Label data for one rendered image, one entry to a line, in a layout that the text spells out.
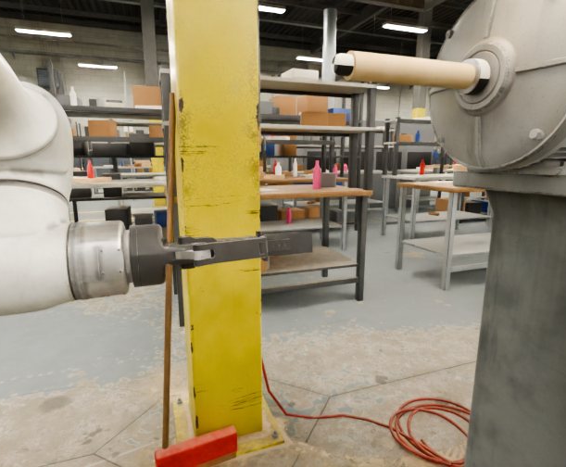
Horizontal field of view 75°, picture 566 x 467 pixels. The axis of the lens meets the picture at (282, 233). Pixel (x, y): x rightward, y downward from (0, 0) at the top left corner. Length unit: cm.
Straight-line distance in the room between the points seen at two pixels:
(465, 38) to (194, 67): 89
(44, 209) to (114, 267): 10
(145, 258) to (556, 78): 52
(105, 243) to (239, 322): 106
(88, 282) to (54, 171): 14
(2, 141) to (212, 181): 90
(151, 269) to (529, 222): 61
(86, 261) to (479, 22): 59
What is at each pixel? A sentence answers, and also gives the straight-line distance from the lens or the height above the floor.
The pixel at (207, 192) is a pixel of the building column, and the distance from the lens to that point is 131.
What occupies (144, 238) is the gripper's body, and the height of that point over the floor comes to 105.
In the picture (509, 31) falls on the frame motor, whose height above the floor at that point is 130.
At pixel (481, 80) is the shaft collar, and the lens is 58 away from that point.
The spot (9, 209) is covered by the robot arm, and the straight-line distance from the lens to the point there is 47.
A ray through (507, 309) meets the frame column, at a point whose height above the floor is 87.
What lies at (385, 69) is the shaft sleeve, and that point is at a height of 125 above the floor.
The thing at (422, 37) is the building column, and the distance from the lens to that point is 1248.
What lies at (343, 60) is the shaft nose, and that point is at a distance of 47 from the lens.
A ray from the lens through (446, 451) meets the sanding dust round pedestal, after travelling 182.
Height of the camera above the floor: 114
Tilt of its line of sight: 12 degrees down
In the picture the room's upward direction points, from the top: straight up
